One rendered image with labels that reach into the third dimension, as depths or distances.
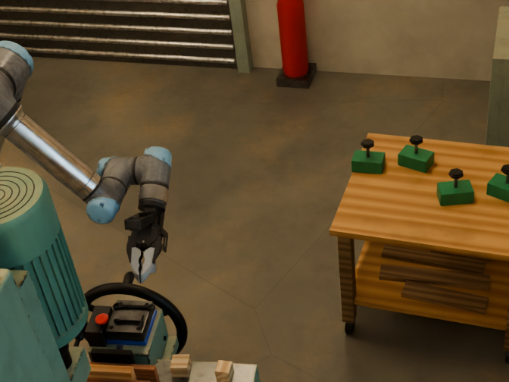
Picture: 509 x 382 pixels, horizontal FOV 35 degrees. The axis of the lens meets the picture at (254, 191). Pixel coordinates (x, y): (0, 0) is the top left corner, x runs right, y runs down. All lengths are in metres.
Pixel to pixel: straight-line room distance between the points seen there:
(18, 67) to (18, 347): 0.97
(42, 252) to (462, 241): 1.57
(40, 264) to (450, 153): 1.90
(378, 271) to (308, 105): 1.47
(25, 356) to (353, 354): 1.86
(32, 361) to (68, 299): 0.22
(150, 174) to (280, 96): 2.33
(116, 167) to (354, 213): 0.93
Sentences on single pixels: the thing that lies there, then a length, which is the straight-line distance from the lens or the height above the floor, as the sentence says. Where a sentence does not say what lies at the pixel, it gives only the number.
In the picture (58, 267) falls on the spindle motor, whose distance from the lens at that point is 1.47.
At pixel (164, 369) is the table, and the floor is 0.90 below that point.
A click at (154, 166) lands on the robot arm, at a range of 2.13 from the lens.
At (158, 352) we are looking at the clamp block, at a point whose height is 0.90.
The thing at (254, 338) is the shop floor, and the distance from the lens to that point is 3.10.
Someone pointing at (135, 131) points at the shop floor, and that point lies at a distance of 4.29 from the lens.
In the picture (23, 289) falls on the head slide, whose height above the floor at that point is 1.41.
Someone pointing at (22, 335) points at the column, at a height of 1.41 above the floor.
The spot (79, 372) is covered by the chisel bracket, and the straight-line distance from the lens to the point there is 1.72.
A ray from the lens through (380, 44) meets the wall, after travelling 4.43.
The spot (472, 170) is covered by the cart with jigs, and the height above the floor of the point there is 0.53.
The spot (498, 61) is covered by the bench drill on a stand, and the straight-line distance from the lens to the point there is 3.25.
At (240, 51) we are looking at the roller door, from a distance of 4.57.
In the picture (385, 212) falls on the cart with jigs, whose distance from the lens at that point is 2.75.
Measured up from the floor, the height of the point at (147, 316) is 1.00.
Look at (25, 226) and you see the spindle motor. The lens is 1.38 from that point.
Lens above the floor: 2.31
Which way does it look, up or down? 38 degrees down
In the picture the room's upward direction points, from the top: 8 degrees counter-clockwise
